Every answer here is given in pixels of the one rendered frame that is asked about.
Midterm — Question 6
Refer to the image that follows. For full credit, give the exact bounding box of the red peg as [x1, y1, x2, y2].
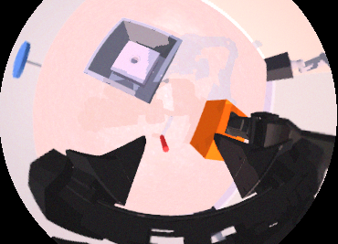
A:
[159, 135, 169, 153]

